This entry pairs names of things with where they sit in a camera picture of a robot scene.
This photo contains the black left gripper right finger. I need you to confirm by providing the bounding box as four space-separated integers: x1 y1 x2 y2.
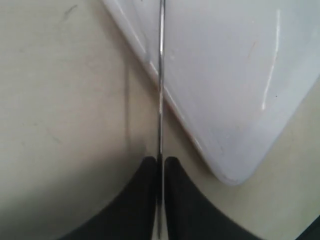
164 156 259 240

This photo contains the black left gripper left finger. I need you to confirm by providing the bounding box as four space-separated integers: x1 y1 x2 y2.
60 156 157 240

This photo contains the thin metal skewer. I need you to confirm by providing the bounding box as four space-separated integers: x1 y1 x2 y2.
156 0 166 240

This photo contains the white plastic tray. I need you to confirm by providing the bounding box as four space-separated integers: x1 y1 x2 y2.
101 0 320 187

